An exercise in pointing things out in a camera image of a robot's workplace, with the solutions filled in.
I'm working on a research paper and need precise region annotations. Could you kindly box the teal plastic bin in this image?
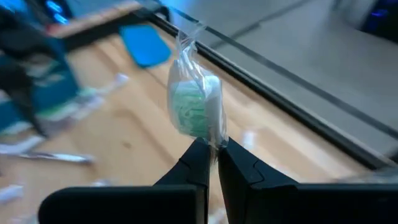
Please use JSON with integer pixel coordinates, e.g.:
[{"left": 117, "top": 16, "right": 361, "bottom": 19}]
[{"left": 0, "top": 37, "right": 81, "bottom": 133}]

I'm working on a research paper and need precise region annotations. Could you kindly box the green white toothbrush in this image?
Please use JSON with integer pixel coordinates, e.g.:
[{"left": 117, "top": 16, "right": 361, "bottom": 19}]
[
  {"left": 167, "top": 22, "right": 228, "bottom": 149},
  {"left": 37, "top": 88, "right": 105, "bottom": 124}
]

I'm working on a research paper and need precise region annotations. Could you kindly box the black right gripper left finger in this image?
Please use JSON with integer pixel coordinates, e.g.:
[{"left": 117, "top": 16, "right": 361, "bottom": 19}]
[{"left": 37, "top": 138, "right": 213, "bottom": 224}]

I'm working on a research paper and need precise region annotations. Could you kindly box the blue oval lid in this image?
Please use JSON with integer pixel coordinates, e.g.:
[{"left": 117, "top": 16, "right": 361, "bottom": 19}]
[{"left": 119, "top": 24, "right": 173, "bottom": 68}]

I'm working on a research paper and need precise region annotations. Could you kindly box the purple white wrapped toothbrush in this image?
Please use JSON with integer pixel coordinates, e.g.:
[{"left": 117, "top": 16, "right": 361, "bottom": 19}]
[
  {"left": 93, "top": 73, "right": 130, "bottom": 97},
  {"left": 0, "top": 184, "right": 25, "bottom": 205},
  {"left": 18, "top": 151, "right": 96, "bottom": 165}
]

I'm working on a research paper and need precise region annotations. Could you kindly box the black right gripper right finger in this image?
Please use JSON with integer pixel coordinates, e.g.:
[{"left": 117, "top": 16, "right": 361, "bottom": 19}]
[{"left": 216, "top": 138, "right": 398, "bottom": 224}]

